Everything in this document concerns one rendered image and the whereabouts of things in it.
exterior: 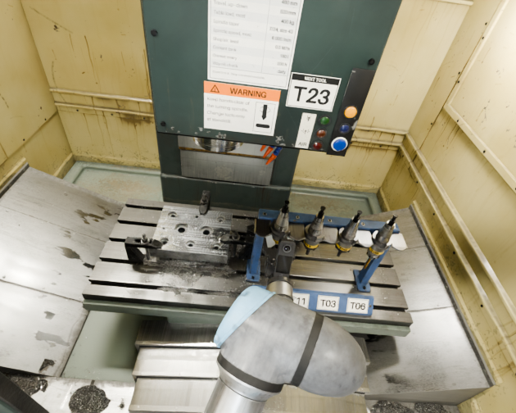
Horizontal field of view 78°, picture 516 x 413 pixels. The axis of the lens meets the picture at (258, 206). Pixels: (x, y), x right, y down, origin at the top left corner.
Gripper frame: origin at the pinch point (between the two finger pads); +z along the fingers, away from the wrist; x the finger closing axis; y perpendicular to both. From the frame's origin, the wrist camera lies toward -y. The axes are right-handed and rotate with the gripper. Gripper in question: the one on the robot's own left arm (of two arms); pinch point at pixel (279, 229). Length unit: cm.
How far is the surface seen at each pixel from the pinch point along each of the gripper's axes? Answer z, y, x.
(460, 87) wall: 71, -29, 78
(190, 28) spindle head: -7, -57, -27
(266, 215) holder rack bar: 3.0, -2.8, -4.6
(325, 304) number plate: -9.2, 26.3, 21.5
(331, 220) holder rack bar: 4.2, -3.1, 16.9
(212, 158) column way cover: 58, 16, -29
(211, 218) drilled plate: 22.3, 21.0, -24.1
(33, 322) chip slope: -14, 52, -86
